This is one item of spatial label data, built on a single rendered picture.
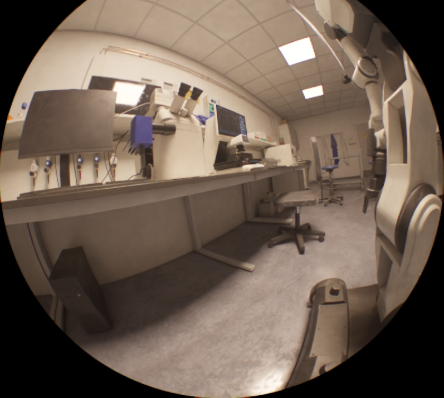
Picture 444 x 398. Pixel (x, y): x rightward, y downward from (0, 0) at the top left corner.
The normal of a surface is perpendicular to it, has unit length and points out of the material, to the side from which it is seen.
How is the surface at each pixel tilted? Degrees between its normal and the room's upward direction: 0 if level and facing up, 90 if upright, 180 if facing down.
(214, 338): 0
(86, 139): 86
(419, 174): 90
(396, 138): 90
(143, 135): 90
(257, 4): 180
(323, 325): 0
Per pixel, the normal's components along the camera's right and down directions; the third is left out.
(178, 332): -0.13, -0.99
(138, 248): 0.74, -0.10
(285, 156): -0.66, 0.08
